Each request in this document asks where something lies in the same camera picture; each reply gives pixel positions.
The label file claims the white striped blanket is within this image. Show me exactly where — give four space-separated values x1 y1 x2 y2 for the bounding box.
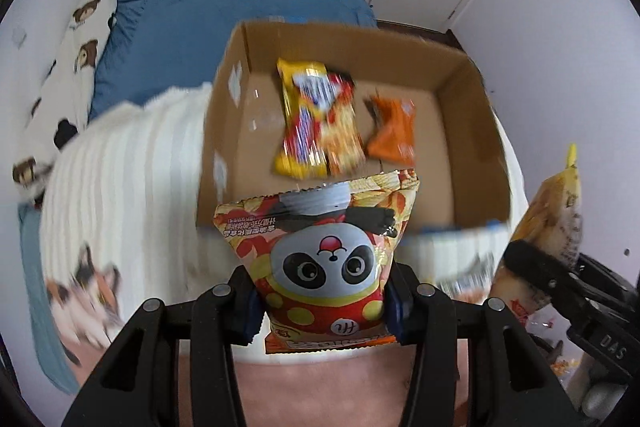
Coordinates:
40 82 531 365

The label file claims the bear print pillow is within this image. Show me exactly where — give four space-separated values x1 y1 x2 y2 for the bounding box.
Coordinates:
10 0 118 208

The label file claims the panda print snack bag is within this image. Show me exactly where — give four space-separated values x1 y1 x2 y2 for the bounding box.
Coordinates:
212 169 421 355

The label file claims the pink blanket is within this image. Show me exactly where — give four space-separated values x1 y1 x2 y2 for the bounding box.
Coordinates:
175 337 471 427

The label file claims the small orange snack packet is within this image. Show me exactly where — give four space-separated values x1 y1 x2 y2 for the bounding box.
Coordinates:
365 94 418 168

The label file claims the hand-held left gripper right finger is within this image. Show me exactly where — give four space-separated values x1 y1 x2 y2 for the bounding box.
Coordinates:
382 259 583 427

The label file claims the light blue bed sheet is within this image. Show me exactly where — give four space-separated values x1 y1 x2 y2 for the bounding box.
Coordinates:
19 202 81 395

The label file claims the yellow snack packet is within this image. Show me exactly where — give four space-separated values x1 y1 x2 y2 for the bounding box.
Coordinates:
272 58 341 180

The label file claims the orange red snack packet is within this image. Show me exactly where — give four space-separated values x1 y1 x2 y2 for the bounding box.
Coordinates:
320 72 368 178

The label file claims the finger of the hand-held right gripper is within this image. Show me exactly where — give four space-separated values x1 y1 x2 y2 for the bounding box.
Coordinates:
502 239 586 308

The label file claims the pale yellow snack bag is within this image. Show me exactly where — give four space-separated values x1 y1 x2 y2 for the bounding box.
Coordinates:
490 144 586 323

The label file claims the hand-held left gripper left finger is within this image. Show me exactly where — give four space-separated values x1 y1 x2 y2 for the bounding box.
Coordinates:
60 264 266 427

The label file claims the cat print cushion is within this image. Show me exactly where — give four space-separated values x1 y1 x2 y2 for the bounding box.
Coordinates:
45 244 123 368

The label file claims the white red snack packet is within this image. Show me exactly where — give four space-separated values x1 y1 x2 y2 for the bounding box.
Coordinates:
435 257 496 303

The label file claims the blue pillow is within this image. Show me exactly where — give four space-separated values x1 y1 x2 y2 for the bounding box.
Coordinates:
87 0 378 122

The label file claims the brown cardboard box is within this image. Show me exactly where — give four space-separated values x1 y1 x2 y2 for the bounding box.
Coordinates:
195 21 513 235

